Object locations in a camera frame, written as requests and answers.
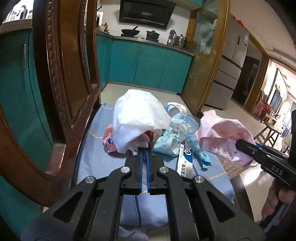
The black cooking pot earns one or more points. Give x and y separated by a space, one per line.
152 36

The brown sauce bottle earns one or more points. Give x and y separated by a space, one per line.
105 27

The blue striped table cloth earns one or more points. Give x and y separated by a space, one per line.
143 217

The wood framed glass door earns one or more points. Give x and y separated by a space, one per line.
206 33

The silver refrigerator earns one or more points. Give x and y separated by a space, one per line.
230 66

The clear plastic bottle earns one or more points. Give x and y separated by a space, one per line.
182 126

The white lattice trash basket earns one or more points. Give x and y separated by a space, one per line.
219 135

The steel pot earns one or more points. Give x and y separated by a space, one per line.
181 41

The pink plastic bag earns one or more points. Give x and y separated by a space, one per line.
108 141

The blue white medicine box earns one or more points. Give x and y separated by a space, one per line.
185 162

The steel pot lid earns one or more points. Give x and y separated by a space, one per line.
172 38

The black range hood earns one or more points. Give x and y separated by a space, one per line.
155 14

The white plastic bag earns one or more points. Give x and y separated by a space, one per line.
136 112

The person's right hand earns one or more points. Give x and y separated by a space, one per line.
277 193

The carved brown wooden chair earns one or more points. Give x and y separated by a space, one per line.
69 83

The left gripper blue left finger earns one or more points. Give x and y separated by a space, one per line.
140 167

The white striped paper cup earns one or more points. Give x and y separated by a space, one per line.
173 108

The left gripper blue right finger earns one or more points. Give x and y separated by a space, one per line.
148 170

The blue twisted cloth rag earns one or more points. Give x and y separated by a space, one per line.
192 142

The black wok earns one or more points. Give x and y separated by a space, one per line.
131 32

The wooden stool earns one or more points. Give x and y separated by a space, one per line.
268 135

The light blue face mask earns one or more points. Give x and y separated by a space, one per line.
167 145

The red snack wrapper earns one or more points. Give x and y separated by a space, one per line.
149 138

